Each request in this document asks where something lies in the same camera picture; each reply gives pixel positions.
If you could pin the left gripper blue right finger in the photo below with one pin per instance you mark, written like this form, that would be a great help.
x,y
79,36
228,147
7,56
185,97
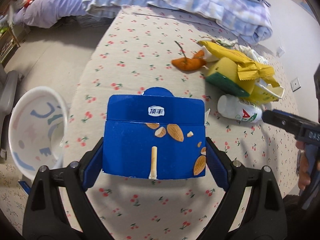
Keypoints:
x,y
219,165

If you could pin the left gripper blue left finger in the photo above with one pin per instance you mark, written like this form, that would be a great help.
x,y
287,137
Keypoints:
x,y
91,165

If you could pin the white AD milk bottle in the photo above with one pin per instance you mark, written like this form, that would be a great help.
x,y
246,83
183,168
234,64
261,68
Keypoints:
x,y
231,107

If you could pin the blue almond snack box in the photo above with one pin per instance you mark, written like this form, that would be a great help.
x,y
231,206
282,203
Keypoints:
x,y
155,135

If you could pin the yellow snack wrapper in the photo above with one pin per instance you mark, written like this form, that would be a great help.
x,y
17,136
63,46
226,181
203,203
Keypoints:
x,y
248,69

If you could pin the orange peel with stem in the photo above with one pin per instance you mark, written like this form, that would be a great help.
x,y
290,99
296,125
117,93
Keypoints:
x,y
189,64

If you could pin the white plastic trash basin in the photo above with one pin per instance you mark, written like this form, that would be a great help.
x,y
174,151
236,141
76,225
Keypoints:
x,y
37,129

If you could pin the person's right hand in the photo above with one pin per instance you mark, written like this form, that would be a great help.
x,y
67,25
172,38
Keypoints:
x,y
305,171

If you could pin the yellow green sponge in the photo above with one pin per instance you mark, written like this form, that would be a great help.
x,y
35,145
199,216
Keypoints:
x,y
223,74

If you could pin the cherry print mattress cover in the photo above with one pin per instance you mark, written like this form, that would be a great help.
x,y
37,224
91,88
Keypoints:
x,y
134,55

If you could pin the blue plaid ruffled blanket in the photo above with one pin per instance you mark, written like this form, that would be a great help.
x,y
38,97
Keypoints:
x,y
248,19

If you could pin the wooden toy shelf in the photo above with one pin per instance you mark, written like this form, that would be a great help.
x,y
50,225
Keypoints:
x,y
8,39

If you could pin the purple bed sheet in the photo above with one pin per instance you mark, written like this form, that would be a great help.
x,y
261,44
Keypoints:
x,y
45,13

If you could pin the white wall switch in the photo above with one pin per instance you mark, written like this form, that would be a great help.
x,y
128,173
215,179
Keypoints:
x,y
295,84

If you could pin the white wall plug charger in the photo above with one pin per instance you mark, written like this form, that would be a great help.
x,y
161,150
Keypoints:
x,y
280,51

